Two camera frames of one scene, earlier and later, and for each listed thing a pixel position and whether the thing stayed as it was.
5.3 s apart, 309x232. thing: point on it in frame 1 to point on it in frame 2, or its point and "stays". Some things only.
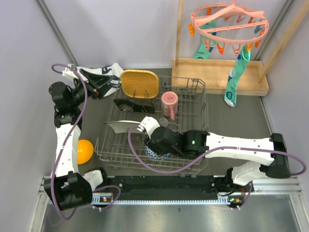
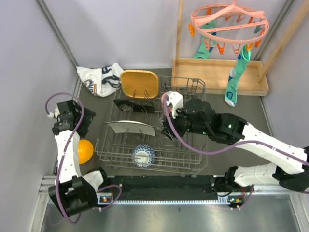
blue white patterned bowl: (152, 155) to (144, 156)
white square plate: (120, 126) stays
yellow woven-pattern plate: (139, 83) stays
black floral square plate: (136, 105) stays
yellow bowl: (85, 151) stays
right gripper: (147, 141) to (175, 122)
